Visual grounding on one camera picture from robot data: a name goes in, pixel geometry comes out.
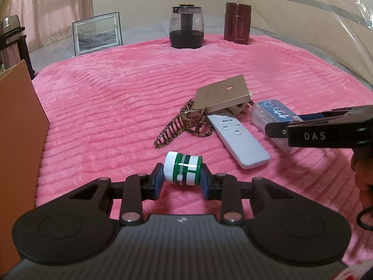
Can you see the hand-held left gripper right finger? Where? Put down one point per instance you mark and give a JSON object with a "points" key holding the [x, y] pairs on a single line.
{"points": [[205, 182]]}

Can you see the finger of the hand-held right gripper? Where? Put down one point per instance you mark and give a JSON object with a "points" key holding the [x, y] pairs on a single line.
{"points": [[313, 117], [276, 129]]}

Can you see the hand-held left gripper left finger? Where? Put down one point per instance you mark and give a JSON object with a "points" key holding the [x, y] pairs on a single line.
{"points": [[158, 182]]}

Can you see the clear plastic box blue label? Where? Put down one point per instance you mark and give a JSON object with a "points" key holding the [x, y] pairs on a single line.
{"points": [[268, 112]]}

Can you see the green white small bottle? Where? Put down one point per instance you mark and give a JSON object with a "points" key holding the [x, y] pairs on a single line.
{"points": [[186, 167]]}

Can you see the beige box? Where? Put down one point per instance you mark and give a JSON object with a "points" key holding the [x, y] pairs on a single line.
{"points": [[223, 93]]}

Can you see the brown cardboard box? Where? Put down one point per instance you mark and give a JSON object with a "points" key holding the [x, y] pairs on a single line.
{"points": [[20, 151]]}

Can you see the person's right hand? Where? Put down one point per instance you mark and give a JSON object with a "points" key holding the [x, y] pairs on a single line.
{"points": [[364, 175]]}

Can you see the white remote control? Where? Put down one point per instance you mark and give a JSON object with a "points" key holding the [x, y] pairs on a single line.
{"points": [[242, 143]]}

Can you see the small wooden block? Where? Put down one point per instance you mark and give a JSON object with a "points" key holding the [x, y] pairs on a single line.
{"points": [[239, 108]]}

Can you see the leopard print hair claw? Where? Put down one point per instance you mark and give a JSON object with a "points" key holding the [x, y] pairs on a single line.
{"points": [[169, 134]]}

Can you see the pink ribbed blanket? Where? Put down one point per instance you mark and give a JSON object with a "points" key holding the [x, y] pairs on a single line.
{"points": [[116, 108]]}

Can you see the plastic wrapped headboard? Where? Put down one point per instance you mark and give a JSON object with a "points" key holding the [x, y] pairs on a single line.
{"points": [[320, 20]]}

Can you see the dark red canister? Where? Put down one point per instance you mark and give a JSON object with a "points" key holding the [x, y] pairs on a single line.
{"points": [[237, 23]]}

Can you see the glass teapot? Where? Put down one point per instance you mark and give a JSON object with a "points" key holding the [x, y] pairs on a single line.
{"points": [[186, 38]]}

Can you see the red white patterned clothing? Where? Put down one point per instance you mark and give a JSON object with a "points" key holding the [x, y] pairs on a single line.
{"points": [[358, 271]]}

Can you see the pink curtain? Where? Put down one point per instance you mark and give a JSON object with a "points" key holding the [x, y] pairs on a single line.
{"points": [[52, 5]]}

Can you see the silver picture frame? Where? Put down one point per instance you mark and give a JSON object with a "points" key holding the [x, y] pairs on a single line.
{"points": [[97, 35]]}

